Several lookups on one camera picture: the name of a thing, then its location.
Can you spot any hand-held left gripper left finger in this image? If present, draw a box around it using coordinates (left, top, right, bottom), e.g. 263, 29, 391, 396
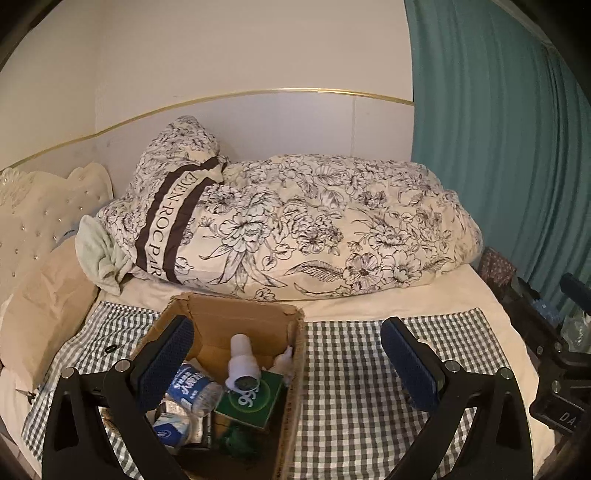
42, 316, 197, 480

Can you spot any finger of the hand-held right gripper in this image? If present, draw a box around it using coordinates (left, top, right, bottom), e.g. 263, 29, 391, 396
560, 272, 591, 308

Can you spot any light green towel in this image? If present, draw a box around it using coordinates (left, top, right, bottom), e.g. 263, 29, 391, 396
76, 215, 137, 296

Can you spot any blue bag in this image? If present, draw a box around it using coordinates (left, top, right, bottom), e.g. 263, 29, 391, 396
529, 298, 561, 324

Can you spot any green checked cloth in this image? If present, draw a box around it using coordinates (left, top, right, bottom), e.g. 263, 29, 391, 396
21, 300, 541, 480

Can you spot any floral cream duvet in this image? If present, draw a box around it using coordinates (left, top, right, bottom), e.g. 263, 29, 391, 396
95, 115, 483, 301

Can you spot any beige pillow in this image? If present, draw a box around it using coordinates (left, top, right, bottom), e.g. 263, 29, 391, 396
0, 237, 100, 388

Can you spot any cream bed sheet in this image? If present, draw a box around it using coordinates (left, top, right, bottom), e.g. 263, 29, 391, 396
0, 263, 543, 416

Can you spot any clear plastic bag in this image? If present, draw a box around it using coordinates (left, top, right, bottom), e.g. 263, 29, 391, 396
561, 309, 591, 352

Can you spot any dark patterned box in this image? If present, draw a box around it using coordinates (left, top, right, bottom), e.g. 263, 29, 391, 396
479, 247, 515, 289

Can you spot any green curtain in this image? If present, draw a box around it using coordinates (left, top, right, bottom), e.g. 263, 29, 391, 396
404, 0, 591, 315

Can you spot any green carton box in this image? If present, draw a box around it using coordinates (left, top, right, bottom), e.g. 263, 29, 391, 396
215, 369, 287, 428

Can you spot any brown cardboard box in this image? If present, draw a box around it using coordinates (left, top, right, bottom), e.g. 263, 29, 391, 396
129, 292, 306, 480

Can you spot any clear bottle with blue label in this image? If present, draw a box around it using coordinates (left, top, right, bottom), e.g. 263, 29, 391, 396
166, 362, 225, 414

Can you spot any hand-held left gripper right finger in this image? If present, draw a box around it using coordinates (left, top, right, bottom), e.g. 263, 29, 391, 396
379, 316, 534, 480

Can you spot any light blue tissue pack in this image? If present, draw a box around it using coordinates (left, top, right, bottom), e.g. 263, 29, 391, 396
153, 412, 195, 448

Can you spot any green snack wrapper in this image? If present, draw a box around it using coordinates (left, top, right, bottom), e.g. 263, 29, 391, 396
217, 425, 262, 460

